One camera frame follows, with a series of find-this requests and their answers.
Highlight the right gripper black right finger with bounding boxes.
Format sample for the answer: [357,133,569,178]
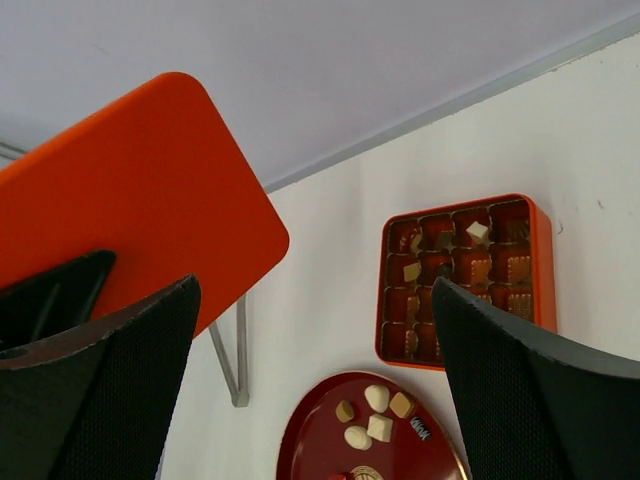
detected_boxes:
[432,278,639,479]

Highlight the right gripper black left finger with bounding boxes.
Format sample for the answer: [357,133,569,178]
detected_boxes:
[1,275,201,479]

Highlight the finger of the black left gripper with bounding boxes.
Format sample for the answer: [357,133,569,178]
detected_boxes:
[1,250,117,350]

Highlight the metal tongs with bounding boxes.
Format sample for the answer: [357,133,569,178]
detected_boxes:
[208,292,251,409]

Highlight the orange box lid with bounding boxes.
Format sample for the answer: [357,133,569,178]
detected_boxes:
[1,72,289,330]

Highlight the orange chocolate box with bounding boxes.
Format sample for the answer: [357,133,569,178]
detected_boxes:
[374,194,557,370]

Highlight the white block chocolate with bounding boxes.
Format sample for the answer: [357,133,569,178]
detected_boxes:
[466,221,490,245]

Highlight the dark striped chocolate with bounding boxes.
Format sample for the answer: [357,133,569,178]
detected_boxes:
[409,416,431,441]

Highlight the tan square chocolate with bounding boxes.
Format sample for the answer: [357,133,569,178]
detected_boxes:
[389,391,415,419]

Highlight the white cube chocolate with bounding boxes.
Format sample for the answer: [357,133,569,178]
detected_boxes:
[367,413,393,443]

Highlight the white faceted chocolate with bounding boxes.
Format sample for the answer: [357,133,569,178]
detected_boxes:
[364,384,390,414]

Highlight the brown shell chocolate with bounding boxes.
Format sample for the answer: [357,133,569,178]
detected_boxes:
[506,219,530,243]

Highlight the white swirl chocolate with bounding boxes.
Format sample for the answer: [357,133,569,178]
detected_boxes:
[344,426,373,451]

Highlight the tan round chocolate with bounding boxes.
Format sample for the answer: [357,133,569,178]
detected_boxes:
[335,400,355,423]

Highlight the round red plate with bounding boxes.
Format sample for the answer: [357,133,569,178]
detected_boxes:
[276,371,469,479]

